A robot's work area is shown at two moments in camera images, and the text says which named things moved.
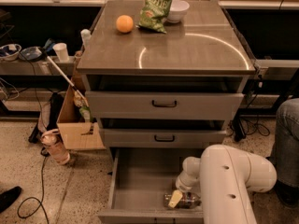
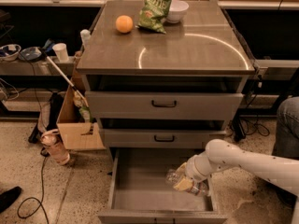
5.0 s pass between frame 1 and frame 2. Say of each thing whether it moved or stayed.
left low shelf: stayed
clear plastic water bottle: moved
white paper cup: stayed
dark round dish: stayed
